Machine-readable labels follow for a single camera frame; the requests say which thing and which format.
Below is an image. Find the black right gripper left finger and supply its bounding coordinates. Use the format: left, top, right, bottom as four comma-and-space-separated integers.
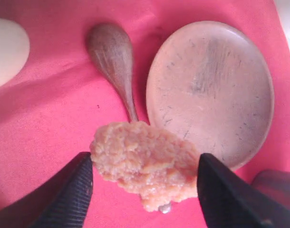
0, 152, 93, 228

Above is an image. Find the round wooden plate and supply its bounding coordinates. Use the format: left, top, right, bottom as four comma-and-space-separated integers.
146, 21, 274, 170

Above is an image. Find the dark wooden spoon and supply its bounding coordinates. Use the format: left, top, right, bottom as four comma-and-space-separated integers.
87, 23, 138, 121

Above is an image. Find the fried chicken piece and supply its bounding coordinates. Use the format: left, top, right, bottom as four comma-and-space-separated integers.
90, 121, 200, 212

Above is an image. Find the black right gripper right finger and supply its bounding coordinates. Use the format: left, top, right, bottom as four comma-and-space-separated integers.
197, 153, 290, 228

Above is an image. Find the brown egg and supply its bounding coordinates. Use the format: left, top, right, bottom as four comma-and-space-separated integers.
0, 18, 30, 86

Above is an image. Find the stainless steel cup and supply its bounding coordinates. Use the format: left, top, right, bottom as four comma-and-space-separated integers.
251, 170, 290, 209

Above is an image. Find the red tablecloth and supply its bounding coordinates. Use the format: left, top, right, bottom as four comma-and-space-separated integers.
0, 0, 290, 228

